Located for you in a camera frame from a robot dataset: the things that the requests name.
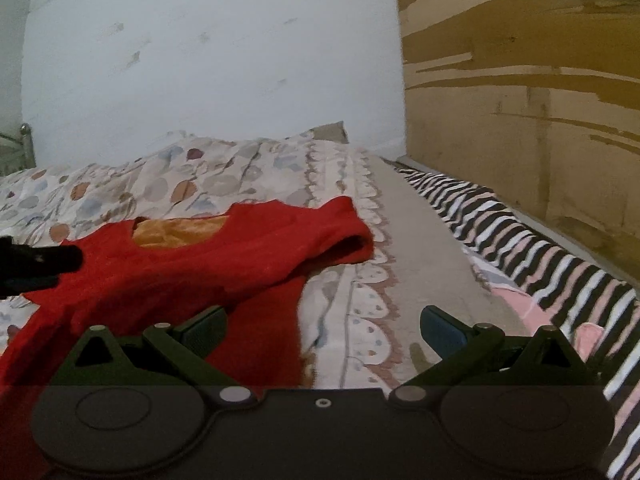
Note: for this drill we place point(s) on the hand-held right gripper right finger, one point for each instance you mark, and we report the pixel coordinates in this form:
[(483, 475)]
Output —
[(441, 334)]

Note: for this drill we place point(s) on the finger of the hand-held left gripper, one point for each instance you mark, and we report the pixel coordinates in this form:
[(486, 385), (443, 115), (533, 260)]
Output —
[(60, 259)]

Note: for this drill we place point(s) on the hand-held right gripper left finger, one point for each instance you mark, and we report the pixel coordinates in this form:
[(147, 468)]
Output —
[(206, 330)]

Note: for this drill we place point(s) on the red small garment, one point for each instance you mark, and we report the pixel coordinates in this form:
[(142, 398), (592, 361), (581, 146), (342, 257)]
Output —
[(165, 285)]

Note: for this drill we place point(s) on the black white striped cloth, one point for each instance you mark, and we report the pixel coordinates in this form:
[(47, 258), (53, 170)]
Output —
[(550, 265)]

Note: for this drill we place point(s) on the circle patterned bedspread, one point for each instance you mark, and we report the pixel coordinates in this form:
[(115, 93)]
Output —
[(210, 170)]

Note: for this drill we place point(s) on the beige pillow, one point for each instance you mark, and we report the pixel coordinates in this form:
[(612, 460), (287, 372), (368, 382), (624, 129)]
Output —
[(331, 132)]

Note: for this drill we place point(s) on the wooden wardrobe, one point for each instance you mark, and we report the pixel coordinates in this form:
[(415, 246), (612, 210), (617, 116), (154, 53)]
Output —
[(525, 85)]

